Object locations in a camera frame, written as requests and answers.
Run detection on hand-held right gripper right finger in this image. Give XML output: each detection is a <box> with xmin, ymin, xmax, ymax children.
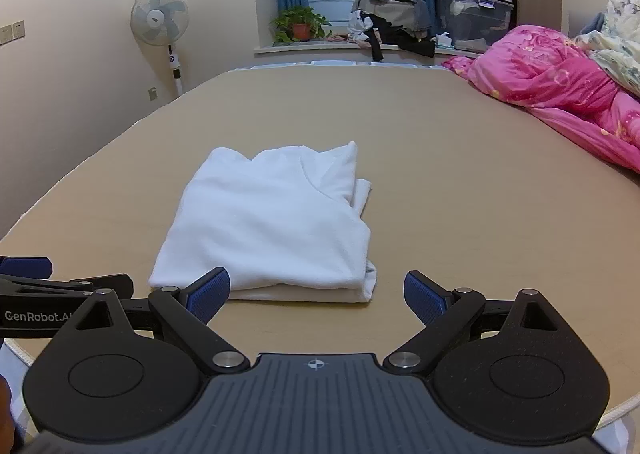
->
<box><xmin>383</xmin><ymin>271</ymin><xmax>565</xmax><ymax>377</ymax></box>

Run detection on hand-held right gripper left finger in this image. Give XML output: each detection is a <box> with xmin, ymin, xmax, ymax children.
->
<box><xmin>75</xmin><ymin>267</ymin><xmax>251</xmax><ymax>377</ymax></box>

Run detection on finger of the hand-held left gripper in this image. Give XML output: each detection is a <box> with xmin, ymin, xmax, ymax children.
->
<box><xmin>0</xmin><ymin>273</ymin><xmax>135</xmax><ymax>299</ymax></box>
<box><xmin>0</xmin><ymin>257</ymin><xmax>54</xmax><ymax>281</ymax></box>

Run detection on white long-sleeve shirt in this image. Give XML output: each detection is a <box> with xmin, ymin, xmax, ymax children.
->
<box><xmin>148</xmin><ymin>141</ymin><xmax>377</xmax><ymax>305</ymax></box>

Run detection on pile of dark clothes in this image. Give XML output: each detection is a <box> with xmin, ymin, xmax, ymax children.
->
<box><xmin>348</xmin><ymin>0</ymin><xmax>437</xmax><ymax>62</ymax></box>

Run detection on pink quilt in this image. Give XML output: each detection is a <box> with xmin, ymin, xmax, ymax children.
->
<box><xmin>442</xmin><ymin>24</ymin><xmax>640</xmax><ymax>175</ymax></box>

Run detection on white standing fan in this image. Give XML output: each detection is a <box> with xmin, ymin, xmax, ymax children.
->
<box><xmin>130</xmin><ymin>0</ymin><xmax>191</xmax><ymax>97</ymax></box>

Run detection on clear plastic storage box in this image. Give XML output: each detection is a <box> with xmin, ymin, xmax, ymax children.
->
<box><xmin>433</xmin><ymin>0</ymin><xmax>515</xmax><ymax>54</ymax></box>

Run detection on potted green plant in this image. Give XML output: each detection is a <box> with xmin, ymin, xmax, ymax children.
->
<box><xmin>270</xmin><ymin>6</ymin><xmax>334</xmax><ymax>46</ymax></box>

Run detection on floral cream quilt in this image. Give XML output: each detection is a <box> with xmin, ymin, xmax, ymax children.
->
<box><xmin>575</xmin><ymin>0</ymin><xmax>640</xmax><ymax>98</ymax></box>

